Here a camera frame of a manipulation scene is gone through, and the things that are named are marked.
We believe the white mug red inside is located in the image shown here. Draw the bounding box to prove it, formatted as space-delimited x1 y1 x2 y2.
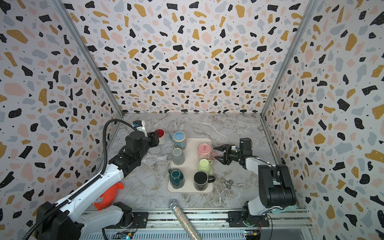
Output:
155 129 167 145

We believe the pink mug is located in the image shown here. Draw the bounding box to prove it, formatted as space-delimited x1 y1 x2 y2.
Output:
197 143 218 161

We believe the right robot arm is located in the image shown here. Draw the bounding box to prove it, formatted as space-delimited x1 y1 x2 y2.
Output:
213 138 297 227

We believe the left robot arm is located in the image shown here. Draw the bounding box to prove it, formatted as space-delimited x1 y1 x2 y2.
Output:
24 131 159 240

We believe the light green mug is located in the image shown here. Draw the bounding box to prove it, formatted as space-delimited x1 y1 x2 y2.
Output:
198 159 213 175

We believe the blue glazed mug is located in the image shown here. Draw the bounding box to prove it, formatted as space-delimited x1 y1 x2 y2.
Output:
169 131 187 150

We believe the black mug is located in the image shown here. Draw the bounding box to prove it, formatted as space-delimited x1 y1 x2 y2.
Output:
193 171 216 191

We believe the dark green mug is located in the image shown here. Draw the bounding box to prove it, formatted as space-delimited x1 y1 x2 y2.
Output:
168 169 185 189

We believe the grey frosted cup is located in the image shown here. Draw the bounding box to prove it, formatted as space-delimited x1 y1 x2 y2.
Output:
172 148 185 166

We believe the beige rectangular tray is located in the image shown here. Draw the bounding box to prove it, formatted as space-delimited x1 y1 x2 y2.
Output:
167 138 214 194

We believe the teal folded cloth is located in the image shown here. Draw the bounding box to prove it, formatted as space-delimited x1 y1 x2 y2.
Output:
271 205 299 215

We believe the red shark plush toy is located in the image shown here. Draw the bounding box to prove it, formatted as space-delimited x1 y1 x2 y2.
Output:
94 182 124 211

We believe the glitter filled tube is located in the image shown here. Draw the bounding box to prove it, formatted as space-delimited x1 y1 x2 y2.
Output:
169 199 202 240

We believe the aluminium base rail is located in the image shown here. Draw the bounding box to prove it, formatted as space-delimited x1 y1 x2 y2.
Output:
77 208 317 240

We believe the aluminium corner post left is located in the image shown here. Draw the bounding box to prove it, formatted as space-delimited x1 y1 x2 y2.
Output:
52 1 124 119

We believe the aluminium corner post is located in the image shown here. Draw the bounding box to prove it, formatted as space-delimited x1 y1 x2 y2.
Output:
52 1 124 119
261 0 319 119

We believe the aluminium corner post right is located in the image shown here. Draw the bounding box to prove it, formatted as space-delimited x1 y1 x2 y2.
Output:
261 0 319 119

